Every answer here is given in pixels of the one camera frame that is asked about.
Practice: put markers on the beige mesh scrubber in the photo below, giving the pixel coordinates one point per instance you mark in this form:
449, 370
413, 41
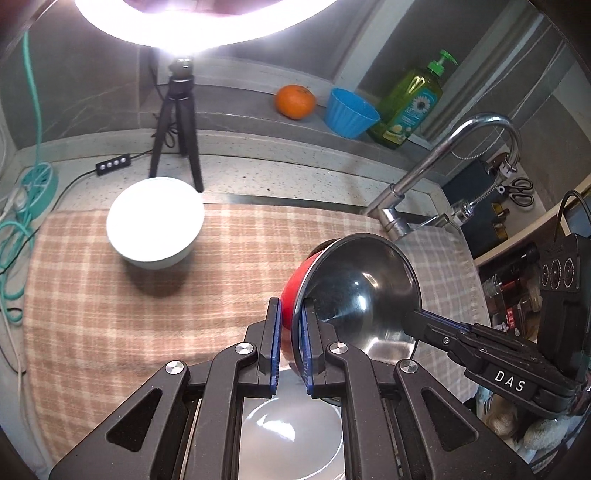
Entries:
501, 422

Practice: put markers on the black tripod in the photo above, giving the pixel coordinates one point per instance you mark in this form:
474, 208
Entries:
178, 115

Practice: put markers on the checked beige cloth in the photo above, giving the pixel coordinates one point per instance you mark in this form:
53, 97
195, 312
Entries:
138, 314

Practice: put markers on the teal power strip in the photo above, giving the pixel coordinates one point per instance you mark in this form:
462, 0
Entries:
39, 189

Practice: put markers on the light blue ceramic bowl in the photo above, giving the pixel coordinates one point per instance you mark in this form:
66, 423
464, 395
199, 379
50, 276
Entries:
152, 221

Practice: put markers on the red steel bowl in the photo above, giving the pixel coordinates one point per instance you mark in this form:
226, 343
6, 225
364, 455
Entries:
295, 290

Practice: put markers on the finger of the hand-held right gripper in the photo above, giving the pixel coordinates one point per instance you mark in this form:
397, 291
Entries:
434, 332

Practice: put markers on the blue ribbed cup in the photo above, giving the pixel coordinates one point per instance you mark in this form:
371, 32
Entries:
351, 113

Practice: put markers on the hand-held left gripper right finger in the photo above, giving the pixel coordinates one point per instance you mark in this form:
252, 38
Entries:
307, 360

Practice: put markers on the red steel-lined bowl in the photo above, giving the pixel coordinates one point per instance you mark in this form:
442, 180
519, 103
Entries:
360, 286

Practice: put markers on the small pink floral plate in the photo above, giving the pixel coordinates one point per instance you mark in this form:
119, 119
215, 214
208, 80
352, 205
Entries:
286, 438

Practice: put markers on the black scissors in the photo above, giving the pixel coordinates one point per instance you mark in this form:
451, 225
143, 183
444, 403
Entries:
519, 189

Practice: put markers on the chrome faucet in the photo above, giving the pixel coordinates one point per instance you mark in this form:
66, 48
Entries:
438, 157

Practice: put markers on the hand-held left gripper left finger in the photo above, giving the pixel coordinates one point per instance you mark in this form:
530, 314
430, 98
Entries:
275, 350

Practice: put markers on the orange fruit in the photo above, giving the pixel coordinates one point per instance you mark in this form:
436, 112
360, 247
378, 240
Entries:
295, 102

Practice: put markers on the green dish soap bottle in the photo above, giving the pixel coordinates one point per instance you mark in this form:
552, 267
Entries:
408, 110

